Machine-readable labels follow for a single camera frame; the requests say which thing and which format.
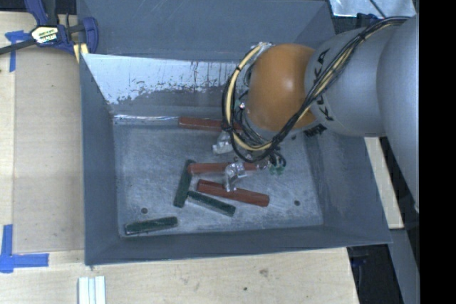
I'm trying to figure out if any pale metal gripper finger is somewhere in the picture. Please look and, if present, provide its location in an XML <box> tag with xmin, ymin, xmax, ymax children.
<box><xmin>212</xmin><ymin>131</ymin><xmax>236</xmax><ymax>155</ymax></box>
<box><xmin>222</xmin><ymin>162</ymin><xmax>249</xmax><ymax>193</ymax></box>

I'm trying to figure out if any red-brown flat block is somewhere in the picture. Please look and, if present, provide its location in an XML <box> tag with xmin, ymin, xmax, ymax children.
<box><xmin>177</xmin><ymin>116</ymin><xmax>233</xmax><ymax>133</ymax></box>
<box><xmin>187</xmin><ymin>160</ymin><xmax>265</xmax><ymax>176</ymax></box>
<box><xmin>196</xmin><ymin>179</ymin><xmax>271</xmax><ymax>209</ymax></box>

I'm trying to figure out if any grey metal bin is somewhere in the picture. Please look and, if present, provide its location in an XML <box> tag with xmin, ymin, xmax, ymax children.
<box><xmin>75</xmin><ymin>0</ymin><xmax>394</xmax><ymax>266</ymax></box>

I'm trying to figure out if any pale wood flat board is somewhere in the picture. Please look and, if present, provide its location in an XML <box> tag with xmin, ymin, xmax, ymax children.
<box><xmin>12</xmin><ymin>46</ymin><xmax>87</xmax><ymax>255</ymax></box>

